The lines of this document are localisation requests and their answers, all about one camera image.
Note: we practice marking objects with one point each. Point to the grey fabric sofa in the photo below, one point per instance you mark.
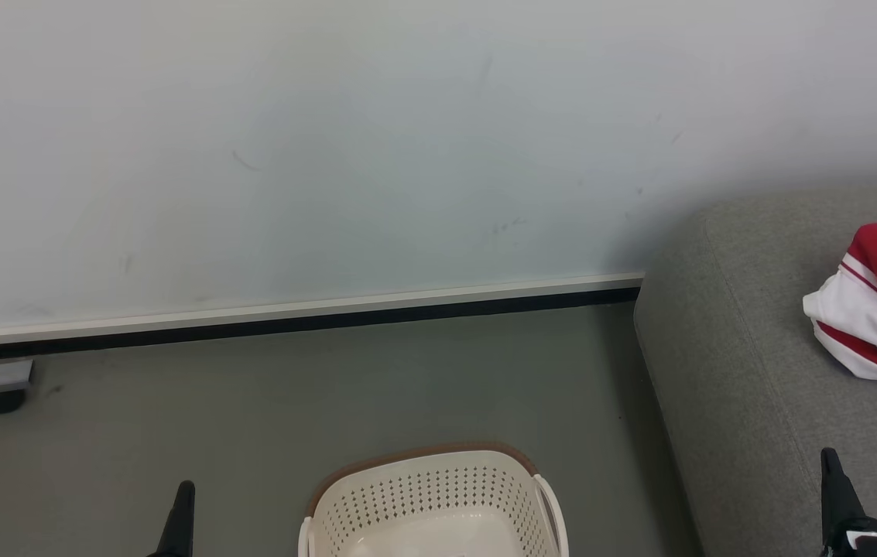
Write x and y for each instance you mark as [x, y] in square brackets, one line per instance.
[779, 371]

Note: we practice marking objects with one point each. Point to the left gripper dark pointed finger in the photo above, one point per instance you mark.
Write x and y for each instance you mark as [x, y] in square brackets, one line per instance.
[179, 526]

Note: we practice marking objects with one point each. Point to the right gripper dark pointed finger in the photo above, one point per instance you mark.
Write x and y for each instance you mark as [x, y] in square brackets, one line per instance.
[839, 495]

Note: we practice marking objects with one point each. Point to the black caster wheel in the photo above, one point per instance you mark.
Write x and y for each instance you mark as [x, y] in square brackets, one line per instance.
[1, 401]

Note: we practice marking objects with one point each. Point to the cream perforated laundry basket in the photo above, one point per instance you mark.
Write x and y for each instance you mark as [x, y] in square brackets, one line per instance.
[434, 507]

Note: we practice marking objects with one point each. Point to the white black baseboard strip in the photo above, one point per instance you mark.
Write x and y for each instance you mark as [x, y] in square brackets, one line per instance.
[291, 313]

